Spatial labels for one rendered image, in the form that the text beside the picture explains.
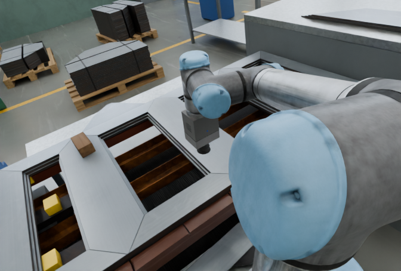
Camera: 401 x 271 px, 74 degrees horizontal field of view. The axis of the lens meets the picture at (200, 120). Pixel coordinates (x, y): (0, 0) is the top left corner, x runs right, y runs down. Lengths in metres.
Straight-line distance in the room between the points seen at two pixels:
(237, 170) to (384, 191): 0.12
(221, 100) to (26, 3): 8.49
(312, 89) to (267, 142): 0.23
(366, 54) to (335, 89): 1.07
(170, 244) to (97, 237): 0.23
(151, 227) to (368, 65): 1.17
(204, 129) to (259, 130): 0.54
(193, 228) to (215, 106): 0.44
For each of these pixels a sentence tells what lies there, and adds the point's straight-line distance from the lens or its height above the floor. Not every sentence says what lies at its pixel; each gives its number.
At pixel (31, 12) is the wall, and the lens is 8.94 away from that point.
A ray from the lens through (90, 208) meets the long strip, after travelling 1.03.
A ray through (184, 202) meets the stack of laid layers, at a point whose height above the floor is 0.85.
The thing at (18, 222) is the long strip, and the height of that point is 0.85.
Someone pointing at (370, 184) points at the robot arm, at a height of 1.39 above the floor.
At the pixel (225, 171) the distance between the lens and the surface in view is 0.97.
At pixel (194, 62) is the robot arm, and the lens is 0.64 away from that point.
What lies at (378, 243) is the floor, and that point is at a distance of 1.90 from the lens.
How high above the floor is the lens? 1.55
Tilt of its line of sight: 35 degrees down
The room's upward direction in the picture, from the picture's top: 12 degrees counter-clockwise
